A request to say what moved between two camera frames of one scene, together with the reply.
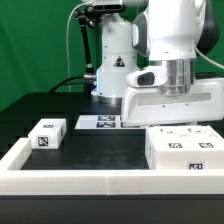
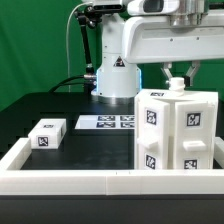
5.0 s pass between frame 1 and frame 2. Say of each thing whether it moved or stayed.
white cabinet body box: moved
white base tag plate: stayed
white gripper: moved
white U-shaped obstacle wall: stayed
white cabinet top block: stayed
